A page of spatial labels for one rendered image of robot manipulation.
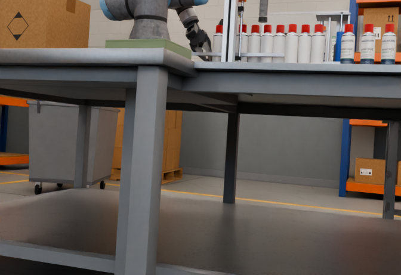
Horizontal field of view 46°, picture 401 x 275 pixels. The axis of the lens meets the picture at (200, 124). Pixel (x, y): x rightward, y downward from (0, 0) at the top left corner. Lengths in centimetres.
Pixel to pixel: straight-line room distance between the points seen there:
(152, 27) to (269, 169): 495
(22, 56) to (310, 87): 80
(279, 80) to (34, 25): 97
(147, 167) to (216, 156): 545
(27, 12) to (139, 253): 106
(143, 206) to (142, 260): 13
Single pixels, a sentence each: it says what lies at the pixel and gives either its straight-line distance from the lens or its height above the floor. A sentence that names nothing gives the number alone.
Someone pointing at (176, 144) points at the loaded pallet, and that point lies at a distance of 599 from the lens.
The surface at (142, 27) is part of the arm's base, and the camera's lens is 166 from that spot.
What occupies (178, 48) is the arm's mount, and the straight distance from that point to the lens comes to 162.
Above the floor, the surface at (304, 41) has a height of 101.
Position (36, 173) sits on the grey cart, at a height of 19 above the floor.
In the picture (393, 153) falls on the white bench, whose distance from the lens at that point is 302.
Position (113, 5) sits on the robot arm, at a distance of 177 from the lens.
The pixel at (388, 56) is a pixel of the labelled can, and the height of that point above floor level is 96.
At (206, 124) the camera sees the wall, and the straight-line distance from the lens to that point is 668.
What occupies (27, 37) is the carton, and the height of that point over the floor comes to 94.
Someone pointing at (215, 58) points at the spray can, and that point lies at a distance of 201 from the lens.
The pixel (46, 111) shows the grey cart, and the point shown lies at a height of 71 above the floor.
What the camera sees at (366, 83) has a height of 79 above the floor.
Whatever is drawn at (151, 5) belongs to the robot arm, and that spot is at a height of 105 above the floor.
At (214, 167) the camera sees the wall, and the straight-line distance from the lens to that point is 665.
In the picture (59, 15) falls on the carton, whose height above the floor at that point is 103.
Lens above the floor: 63
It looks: 1 degrees up
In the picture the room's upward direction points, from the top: 3 degrees clockwise
